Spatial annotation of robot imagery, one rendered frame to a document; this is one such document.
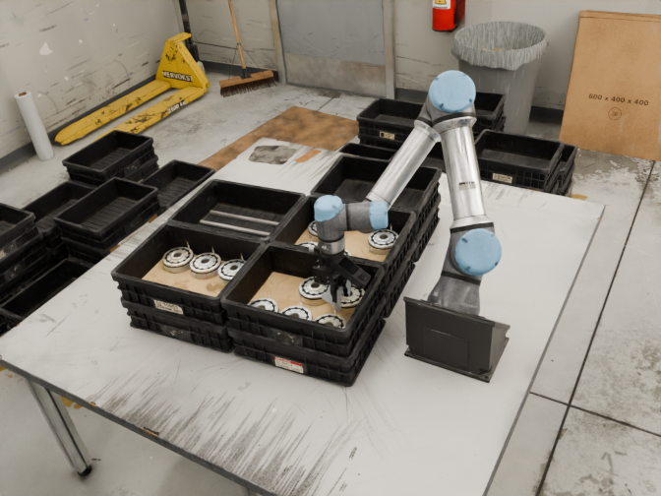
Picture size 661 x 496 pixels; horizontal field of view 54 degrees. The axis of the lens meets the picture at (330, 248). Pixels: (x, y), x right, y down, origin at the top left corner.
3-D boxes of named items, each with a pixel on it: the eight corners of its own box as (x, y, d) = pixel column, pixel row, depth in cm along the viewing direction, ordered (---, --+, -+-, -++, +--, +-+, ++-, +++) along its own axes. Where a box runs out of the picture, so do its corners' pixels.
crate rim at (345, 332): (386, 272, 193) (386, 265, 192) (347, 340, 172) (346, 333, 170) (268, 247, 208) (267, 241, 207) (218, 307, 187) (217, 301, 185)
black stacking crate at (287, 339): (386, 296, 199) (385, 267, 192) (349, 364, 178) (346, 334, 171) (272, 272, 213) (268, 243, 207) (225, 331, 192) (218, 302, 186)
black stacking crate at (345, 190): (442, 196, 242) (442, 168, 235) (417, 240, 220) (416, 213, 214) (343, 180, 256) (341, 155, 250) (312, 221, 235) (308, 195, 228)
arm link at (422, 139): (436, 87, 193) (341, 220, 193) (441, 75, 183) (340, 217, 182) (468, 108, 193) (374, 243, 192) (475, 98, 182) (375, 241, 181)
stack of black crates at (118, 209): (138, 249, 348) (114, 175, 321) (180, 263, 335) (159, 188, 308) (81, 293, 321) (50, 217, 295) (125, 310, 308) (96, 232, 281)
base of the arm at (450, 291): (480, 317, 190) (489, 283, 191) (476, 316, 176) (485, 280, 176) (430, 302, 195) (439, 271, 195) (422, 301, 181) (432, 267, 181)
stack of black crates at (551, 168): (554, 219, 337) (565, 141, 311) (537, 251, 317) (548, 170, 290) (479, 203, 355) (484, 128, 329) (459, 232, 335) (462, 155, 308)
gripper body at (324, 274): (327, 269, 193) (323, 235, 185) (352, 277, 189) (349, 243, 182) (313, 283, 187) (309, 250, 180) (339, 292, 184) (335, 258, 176)
